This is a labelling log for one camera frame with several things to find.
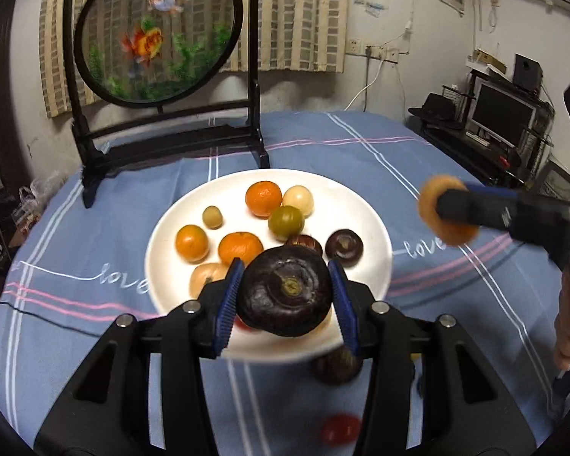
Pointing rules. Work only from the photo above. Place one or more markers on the black computer monitor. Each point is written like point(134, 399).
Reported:
point(503, 114)

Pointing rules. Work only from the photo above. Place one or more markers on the pale yellow round fruit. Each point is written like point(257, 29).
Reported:
point(298, 198)

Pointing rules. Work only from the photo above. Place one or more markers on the black speaker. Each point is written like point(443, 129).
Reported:
point(526, 72)

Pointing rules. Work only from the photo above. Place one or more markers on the red cherry tomato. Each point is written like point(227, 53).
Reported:
point(241, 325)
point(340, 430)

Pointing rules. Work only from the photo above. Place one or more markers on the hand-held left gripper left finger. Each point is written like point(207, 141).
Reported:
point(228, 304)

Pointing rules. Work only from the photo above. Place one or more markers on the goldfish embroidery screen black frame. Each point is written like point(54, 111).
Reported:
point(254, 80)

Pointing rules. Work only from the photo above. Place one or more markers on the white power strip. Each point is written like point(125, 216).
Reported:
point(382, 52)

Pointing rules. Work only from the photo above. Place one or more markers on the large dark purple fruit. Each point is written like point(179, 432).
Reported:
point(275, 308)

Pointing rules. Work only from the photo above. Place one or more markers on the white oval plate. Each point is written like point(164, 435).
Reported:
point(351, 209)

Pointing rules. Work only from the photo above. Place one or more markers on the white wall socket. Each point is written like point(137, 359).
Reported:
point(356, 46)

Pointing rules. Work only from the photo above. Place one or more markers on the large orange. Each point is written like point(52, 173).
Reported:
point(240, 248)
point(263, 198)

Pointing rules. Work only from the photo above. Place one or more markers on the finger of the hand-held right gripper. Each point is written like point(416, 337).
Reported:
point(479, 209)

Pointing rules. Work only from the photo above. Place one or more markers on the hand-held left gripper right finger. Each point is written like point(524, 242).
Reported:
point(342, 304)

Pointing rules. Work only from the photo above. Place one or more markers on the yellow tan round fruit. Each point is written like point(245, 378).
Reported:
point(428, 202)

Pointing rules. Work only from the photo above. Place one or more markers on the green yellow round fruit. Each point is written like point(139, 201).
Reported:
point(286, 222)

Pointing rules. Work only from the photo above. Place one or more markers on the small olive yellow fruit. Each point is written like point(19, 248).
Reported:
point(212, 216)

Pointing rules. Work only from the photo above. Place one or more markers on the black hat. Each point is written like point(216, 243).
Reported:
point(434, 107)

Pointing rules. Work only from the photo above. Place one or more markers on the blue striped tablecloth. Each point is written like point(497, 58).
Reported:
point(99, 199)

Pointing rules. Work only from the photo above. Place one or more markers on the black computer desk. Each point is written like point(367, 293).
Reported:
point(479, 154)

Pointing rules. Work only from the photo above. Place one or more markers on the small smooth orange fruit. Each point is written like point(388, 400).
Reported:
point(191, 243)

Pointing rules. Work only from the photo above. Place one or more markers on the beige checked curtain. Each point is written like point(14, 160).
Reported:
point(304, 19)

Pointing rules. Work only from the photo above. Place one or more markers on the clear plastic bags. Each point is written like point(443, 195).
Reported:
point(33, 199)

